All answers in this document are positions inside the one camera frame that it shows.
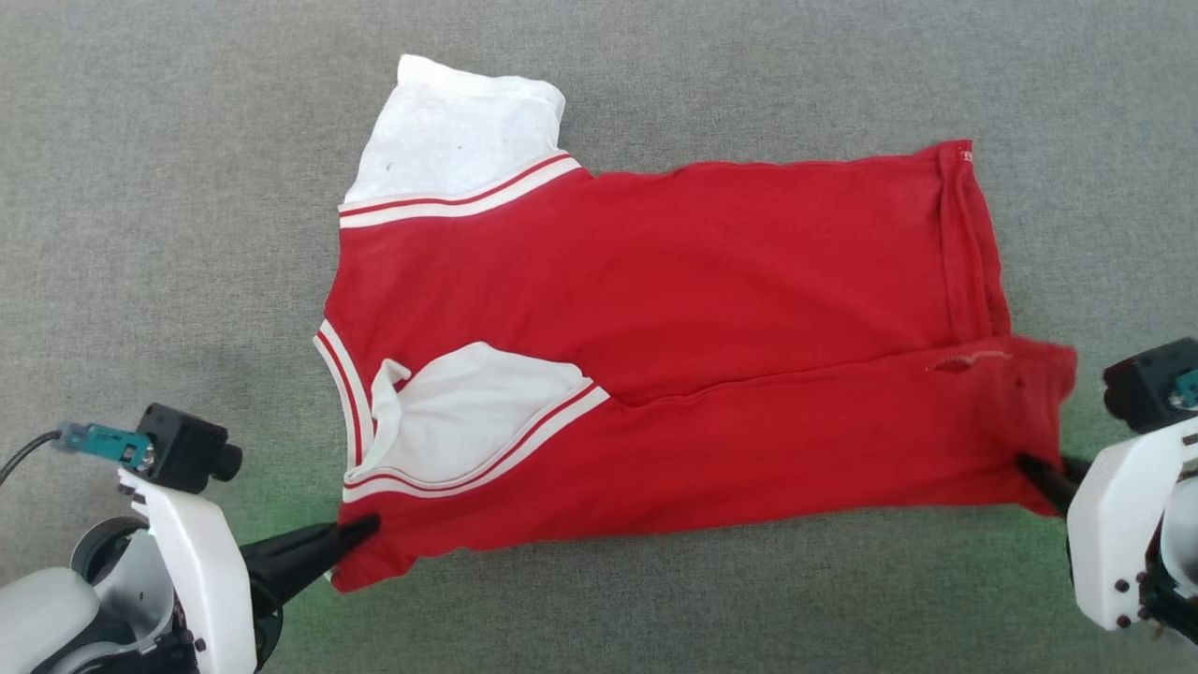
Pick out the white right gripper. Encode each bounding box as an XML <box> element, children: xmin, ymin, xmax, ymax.
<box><xmin>1015</xmin><ymin>417</ymin><xmax>1198</xmax><ymax>631</ymax></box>

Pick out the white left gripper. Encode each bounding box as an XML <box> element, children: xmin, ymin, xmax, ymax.
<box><xmin>118</xmin><ymin>467</ymin><xmax>382</xmax><ymax>674</ymax></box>

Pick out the red white-sleeved garment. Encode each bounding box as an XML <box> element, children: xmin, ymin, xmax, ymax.
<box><xmin>312</xmin><ymin>53</ymin><xmax>1079</xmax><ymax>593</ymax></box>

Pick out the teal left camera connector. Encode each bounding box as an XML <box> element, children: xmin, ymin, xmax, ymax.
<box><xmin>54</xmin><ymin>421</ymin><xmax>153</xmax><ymax>470</ymax></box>

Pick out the black left camera cable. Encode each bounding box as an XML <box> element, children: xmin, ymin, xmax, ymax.
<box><xmin>0</xmin><ymin>431</ymin><xmax>65</xmax><ymax>488</ymax></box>

